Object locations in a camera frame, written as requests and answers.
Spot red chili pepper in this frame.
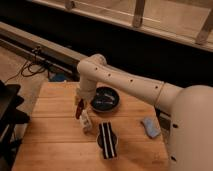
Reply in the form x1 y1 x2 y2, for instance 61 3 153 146
75 99 84 119

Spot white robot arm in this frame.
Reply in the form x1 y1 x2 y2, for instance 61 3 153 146
76 54 213 171

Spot dark blue ceramic bowl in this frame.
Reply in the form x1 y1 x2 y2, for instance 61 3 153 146
90 86 120 112

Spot white tube bottle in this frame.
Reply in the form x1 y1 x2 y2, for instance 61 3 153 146
79 109 93 133

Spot blue object on floor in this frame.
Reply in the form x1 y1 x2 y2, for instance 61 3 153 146
49 74 66 82

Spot black white striped cloth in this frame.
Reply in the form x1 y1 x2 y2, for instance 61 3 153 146
99 122 117 159

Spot black round dish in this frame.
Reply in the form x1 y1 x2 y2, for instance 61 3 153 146
97 133 118 149

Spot wooden cutting board table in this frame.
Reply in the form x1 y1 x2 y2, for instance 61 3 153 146
12 82 168 171

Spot black chair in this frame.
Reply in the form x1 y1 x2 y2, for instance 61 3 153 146
0 80 30 171

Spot blue sponge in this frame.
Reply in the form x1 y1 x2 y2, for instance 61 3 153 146
141 117 161 139

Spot black cables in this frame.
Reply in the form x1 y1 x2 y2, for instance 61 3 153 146
3 46 54 84

